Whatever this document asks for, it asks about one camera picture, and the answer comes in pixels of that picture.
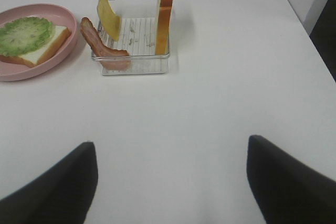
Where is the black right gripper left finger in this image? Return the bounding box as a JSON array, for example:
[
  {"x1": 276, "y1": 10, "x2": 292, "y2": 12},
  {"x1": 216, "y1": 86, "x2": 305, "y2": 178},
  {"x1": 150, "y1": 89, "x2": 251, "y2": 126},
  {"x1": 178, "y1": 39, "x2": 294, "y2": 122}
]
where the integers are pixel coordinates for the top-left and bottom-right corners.
[{"x1": 1, "y1": 142, "x2": 98, "y2": 223}]

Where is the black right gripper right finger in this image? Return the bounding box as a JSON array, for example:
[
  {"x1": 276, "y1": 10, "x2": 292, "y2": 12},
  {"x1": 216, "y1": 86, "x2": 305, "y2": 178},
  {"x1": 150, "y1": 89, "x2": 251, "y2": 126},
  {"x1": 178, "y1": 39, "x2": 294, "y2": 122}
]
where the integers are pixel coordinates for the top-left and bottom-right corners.
[{"x1": 247, "y1": 135, "x2": 335, "y2": 223}]

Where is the pink bacon strip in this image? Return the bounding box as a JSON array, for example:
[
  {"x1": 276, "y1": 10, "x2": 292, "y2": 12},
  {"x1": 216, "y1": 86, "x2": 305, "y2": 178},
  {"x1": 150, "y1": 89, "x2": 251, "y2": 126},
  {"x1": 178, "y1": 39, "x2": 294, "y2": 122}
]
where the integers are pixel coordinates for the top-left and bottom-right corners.
[{"x1": 80, "y1": 17, "x2": 131, "y2": 71}]

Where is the bread slice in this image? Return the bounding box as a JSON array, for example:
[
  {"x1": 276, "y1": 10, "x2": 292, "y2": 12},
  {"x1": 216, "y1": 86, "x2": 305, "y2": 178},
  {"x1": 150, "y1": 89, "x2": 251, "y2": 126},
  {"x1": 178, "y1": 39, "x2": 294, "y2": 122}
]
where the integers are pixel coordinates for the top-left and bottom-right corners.
[
  {"x1": 1, "y1": 26, "x2": 71, "y2": 68},
  {"x1": 155, "y1": 0, "x2": 173, "y2": 55}
]

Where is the green lettuce leaf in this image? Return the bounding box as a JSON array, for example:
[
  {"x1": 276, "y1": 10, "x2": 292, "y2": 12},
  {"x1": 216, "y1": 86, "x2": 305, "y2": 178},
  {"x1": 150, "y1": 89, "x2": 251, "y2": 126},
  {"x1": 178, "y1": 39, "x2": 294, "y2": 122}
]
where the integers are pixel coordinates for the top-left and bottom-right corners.
[{"x1": 1, "y1": 17, "x2": 55, "y2": 57}]

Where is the yellow cheese slice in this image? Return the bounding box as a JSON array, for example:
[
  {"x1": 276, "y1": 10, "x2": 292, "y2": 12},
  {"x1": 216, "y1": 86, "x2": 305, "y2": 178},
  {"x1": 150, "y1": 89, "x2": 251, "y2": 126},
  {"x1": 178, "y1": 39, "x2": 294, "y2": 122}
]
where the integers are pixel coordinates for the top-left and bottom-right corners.
[{"x1": 97, "y1": 0, "x2": 121, "y2": 41}]

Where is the pink round plate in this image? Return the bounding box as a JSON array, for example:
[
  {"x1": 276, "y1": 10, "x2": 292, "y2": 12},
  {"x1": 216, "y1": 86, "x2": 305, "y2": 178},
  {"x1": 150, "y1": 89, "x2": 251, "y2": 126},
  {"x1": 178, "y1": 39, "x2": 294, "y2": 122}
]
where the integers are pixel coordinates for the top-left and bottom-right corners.
[{"x1": 1, "y1": 4, "x2": 79, "y2": 81}]

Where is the right clear plastic tray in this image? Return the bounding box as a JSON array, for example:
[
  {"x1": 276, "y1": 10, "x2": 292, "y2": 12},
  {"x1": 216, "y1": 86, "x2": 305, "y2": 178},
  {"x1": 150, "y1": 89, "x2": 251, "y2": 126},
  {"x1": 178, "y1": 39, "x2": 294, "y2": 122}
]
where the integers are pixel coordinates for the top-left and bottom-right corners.
[{"x1": 91, "y1": 0, "x2": 170, "y2": 76}]

